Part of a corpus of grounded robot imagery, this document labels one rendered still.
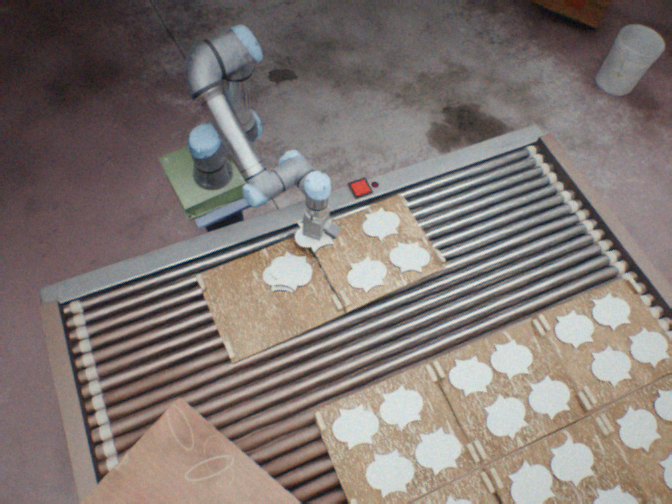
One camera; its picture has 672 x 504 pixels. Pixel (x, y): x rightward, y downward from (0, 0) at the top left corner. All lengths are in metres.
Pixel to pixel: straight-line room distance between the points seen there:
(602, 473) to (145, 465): 1.36
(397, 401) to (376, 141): 2.09
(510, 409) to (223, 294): 1.02
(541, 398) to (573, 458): 0.19
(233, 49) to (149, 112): 2.15
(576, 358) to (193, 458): 1.27
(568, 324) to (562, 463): 0.47
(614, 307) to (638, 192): 1.78
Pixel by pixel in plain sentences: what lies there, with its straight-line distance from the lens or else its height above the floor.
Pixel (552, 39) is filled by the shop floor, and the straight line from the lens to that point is 4.59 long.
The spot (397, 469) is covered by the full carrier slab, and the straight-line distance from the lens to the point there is 1.77.
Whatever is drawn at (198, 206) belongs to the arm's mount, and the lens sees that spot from 2.12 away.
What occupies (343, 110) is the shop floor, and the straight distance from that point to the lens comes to 3.68.
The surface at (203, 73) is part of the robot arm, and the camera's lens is 1.64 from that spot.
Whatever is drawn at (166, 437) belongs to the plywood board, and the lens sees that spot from 1.71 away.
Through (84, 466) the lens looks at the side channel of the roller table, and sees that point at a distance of 1.86.
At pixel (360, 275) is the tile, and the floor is 0.95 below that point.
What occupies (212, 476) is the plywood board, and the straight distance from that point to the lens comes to 1.67.
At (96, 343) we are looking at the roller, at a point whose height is 0.92.
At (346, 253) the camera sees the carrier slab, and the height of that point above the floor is 0.94.
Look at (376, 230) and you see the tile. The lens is 2.04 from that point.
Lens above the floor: 2.68
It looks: 61 degrees down
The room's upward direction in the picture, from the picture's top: 6 degrees clockwise
